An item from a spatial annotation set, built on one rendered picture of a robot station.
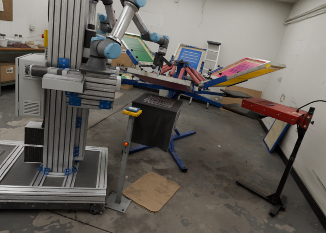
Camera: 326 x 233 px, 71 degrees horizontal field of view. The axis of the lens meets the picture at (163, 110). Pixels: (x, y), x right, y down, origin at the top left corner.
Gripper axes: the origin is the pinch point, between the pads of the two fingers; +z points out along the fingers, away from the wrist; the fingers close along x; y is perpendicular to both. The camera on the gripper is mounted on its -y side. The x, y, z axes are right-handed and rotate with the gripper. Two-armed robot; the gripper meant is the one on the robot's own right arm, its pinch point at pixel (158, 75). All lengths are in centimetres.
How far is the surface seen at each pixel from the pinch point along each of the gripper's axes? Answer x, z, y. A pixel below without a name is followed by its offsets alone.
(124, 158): 4, 79, 11
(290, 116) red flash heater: -42, 5, -130
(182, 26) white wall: -433, -193, 59
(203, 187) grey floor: -75, 109, -69
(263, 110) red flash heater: -55, 5, -107
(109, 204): -5, 128, 17
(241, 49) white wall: -440, -166, -111
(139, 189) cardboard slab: -35, 118, -2
